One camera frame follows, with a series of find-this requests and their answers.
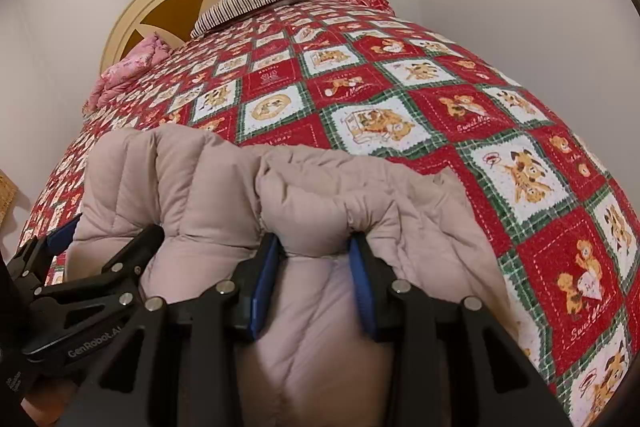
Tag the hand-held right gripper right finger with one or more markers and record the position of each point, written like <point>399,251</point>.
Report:
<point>362,287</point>

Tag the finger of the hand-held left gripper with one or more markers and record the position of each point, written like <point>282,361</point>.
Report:
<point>135,247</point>
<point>65,234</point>

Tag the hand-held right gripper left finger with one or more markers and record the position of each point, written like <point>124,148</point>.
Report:
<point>262,287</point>

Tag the beige puffer jacket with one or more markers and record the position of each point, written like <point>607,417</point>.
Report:
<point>310,187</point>

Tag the gold woven hanging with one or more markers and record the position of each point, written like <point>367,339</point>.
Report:
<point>6,197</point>

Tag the pink floral cloth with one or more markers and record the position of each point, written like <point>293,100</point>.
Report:
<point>130,62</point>

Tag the red printed patchwork quilt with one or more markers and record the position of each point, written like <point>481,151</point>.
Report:
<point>450,107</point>

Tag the cream round bed headboard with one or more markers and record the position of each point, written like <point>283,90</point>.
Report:
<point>150,2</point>

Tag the striped pillow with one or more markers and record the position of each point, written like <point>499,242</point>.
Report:
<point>240,4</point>

